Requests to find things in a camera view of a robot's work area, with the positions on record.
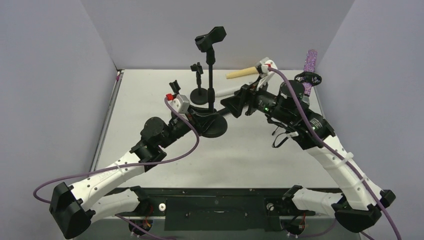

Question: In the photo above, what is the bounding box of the black round-base stand white mic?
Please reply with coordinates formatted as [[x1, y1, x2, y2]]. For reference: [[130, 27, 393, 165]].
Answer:
[[169, 80, 190, 115]]

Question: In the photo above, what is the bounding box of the black tripod shock-mount stand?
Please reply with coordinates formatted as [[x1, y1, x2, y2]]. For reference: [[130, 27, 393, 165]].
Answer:
[[294, 71, 322, 87]]

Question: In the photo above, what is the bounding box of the purple glitter microphone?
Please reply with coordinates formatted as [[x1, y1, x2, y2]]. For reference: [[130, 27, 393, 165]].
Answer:
[[302, 49, 318, 97]]

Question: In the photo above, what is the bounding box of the black microphone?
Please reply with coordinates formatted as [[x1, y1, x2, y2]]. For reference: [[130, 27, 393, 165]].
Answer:
[[214, 107, 232, 117]]

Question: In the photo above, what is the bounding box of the white microphone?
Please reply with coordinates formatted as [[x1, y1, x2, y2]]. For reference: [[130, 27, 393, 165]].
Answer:
[[215, 87, 240, 98]]

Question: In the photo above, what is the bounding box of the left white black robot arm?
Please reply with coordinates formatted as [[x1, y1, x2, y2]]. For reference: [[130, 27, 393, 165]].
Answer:
[[49, 111, 228, 240]]

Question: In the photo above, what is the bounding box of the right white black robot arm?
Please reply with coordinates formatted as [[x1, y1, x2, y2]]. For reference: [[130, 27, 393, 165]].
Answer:
[[221, 80, 396, 233]]

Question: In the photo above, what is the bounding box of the cream beige microphone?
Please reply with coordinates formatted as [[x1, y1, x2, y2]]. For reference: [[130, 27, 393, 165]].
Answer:
[[225, 66, 258, 79]]

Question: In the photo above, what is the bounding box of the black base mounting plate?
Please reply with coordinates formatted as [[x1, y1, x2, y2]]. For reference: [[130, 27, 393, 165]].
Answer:
[[122, 187, 317, 232]]

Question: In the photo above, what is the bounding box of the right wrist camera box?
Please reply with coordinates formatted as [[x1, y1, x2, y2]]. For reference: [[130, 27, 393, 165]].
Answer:
[[255, 57, 277, 91]]

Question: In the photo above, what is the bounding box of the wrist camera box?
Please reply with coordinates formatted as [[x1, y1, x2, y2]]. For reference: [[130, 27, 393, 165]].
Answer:
[[165, 93, 191, 115], [255, 57, 277, 91]]

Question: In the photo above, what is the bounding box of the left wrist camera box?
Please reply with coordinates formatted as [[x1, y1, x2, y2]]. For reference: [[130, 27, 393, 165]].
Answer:
[[165, 93, 191, 115]]

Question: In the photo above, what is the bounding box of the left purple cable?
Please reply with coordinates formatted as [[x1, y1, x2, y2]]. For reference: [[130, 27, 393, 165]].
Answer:
[[33, 99, 201, 204]]

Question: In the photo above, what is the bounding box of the purple cable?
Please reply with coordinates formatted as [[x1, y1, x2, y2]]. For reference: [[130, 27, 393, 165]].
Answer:
[[268, 67, 402, 240], [33, 99, 201, 204]]

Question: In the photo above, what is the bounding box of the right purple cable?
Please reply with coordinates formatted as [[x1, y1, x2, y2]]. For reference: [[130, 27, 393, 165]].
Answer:
[[268, 67, 402, 240]]

